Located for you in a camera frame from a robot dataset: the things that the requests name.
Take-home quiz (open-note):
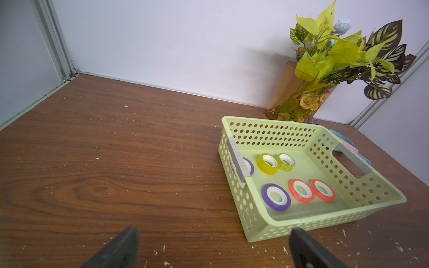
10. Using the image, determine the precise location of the purple tape roll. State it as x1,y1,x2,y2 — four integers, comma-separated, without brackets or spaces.
243,157,255,176
261,184,292,212

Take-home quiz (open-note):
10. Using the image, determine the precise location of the yellow tape roll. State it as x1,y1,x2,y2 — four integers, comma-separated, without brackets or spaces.
257,153,279,175

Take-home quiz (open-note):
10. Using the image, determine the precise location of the clear tape roll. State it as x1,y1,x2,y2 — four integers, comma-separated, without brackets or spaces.
277,153,296,172

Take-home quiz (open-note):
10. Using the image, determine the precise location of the amber vase with flowers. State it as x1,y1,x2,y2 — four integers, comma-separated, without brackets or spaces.
266,2,416,123

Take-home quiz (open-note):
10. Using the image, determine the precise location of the green perforated storage basket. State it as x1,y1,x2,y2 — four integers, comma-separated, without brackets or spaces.
219,116,406,242

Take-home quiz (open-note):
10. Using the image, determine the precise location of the purple pink toy rake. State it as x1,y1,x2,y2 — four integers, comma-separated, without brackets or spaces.
307,117,359,153

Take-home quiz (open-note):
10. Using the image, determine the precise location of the red tape roll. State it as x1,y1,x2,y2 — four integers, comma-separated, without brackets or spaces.
288,179,315,204
309,179,336,202

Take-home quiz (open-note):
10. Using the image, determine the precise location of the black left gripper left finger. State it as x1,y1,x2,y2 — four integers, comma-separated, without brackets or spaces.
82,227,140,268

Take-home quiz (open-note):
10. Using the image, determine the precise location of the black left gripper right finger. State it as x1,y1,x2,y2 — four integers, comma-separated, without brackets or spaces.
289,228,346,268

